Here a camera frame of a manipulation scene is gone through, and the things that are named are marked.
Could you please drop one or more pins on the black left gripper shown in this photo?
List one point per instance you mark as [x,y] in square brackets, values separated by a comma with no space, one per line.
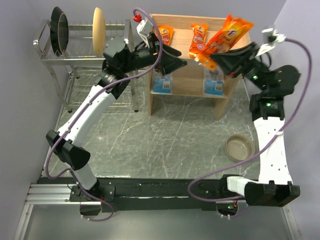
[169,62]

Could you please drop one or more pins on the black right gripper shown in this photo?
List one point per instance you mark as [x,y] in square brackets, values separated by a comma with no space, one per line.
[229,61]

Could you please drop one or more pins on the blue razor blister pack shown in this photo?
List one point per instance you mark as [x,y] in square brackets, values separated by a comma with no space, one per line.
[213,82]
[162,84]

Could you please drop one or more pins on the orange razor pack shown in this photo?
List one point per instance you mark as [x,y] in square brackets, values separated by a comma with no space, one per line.
[198,40]
[166,33]
[233,29]

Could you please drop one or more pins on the wooden two-tier shelf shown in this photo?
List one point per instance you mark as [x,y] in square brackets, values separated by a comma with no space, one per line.
[188,80]

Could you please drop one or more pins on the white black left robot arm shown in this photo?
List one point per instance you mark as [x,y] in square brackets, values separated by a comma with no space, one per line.
[111,82]

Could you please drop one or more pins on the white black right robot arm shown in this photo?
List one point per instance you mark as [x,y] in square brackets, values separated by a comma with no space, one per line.
[274,187]

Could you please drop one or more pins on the beige wooden plate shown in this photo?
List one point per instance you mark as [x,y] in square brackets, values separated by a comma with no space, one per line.
[98,31]

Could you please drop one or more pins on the beige ceramic bowl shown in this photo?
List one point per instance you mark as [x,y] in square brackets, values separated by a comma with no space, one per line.
[239,147]

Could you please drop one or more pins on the metal dish rack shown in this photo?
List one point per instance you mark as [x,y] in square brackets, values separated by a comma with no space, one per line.
[81,63]

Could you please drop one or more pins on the black plate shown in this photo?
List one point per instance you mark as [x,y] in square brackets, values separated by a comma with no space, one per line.
[59,31]

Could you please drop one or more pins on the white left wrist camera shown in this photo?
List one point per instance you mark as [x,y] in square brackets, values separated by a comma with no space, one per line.
[143,28]

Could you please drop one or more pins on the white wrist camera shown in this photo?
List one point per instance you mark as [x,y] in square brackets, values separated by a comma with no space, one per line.
[143,28]
[271,37]

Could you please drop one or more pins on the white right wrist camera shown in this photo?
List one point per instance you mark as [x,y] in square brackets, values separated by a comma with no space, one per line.
[271,37]

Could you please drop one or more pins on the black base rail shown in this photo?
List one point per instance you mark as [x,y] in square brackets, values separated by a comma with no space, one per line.
[130,194]

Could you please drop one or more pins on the aluminium frame rail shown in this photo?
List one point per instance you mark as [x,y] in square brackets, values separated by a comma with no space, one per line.
[46,209]

